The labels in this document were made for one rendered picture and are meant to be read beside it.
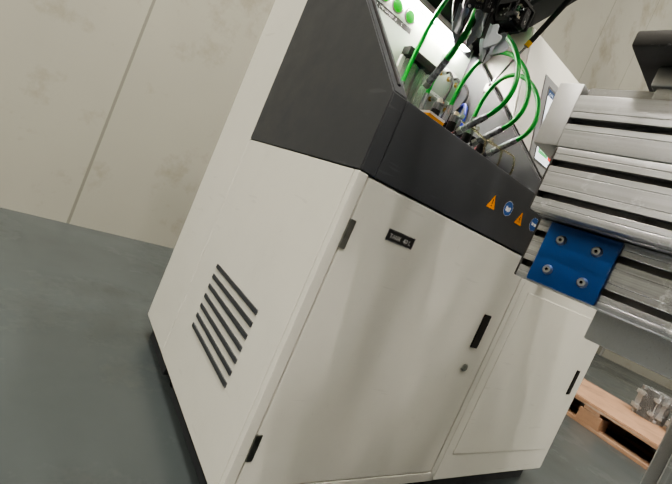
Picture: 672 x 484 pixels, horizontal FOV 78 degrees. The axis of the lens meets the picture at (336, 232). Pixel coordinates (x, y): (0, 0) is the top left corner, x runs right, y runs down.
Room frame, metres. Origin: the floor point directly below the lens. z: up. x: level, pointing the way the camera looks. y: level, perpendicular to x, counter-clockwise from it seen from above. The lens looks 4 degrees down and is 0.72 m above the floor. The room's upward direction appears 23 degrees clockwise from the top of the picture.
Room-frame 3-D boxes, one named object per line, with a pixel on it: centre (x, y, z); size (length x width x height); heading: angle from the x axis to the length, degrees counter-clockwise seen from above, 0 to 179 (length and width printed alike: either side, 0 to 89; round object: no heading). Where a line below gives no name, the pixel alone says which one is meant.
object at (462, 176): (1.00, -0.26, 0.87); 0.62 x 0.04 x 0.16; 126
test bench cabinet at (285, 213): (1.22, -0.10, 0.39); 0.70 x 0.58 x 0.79; 126
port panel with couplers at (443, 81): (1.55, -0.16, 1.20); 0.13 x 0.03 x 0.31; 126
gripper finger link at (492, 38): (1.08, -0.17, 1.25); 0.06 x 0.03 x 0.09; 36
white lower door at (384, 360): (0.99, -0.27, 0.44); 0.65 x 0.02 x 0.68; 126
